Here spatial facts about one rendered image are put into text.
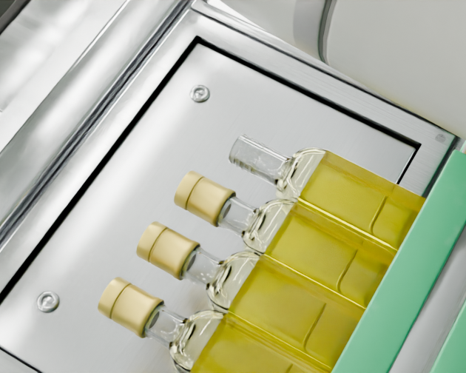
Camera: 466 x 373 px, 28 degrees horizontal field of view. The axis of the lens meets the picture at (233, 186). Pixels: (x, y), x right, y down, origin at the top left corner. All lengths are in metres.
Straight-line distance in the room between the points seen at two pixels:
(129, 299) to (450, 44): 0.52
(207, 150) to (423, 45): 0.72
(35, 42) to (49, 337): 0.39
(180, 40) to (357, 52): 0.77
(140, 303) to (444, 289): 0.25
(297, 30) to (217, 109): 0.71
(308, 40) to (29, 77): 0.82
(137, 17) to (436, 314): 0.58
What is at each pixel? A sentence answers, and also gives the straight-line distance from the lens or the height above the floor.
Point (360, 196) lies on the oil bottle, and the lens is 0.79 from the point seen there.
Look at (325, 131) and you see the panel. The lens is 1.00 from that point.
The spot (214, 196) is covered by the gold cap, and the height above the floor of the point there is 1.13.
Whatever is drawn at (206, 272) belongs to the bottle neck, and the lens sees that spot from 0.76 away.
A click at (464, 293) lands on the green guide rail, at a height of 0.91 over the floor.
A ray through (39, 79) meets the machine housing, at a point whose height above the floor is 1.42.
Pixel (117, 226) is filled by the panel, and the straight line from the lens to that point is 0.95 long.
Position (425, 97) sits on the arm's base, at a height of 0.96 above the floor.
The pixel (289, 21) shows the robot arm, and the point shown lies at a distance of 0.30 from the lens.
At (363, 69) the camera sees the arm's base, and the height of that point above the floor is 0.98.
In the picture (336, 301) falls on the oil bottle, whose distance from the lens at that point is 0.74.
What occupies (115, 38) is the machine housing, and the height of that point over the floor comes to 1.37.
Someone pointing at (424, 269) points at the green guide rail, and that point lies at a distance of 0.65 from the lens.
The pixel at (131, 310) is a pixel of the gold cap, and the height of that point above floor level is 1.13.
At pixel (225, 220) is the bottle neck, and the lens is 0.79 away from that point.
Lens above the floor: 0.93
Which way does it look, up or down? 13 degrees up
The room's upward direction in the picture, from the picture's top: 62 degrees counter-clockwise
